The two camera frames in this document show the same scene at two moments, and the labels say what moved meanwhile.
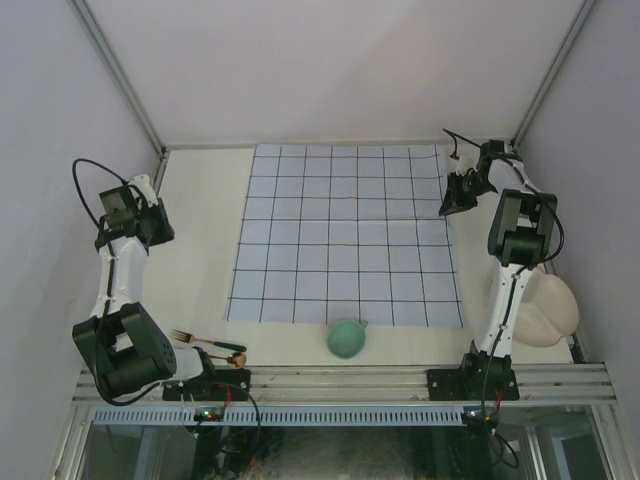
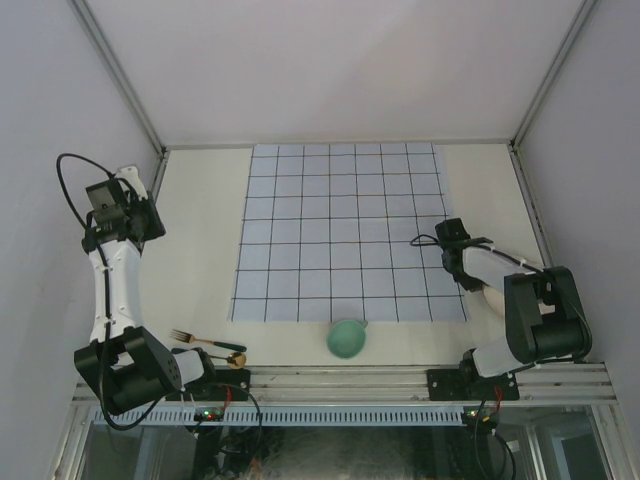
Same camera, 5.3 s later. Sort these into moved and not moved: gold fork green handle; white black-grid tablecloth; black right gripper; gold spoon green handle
Moved: black right gripper
Not moved: white black-grid tablecloth; gold spoon green handle; gold fork green handle
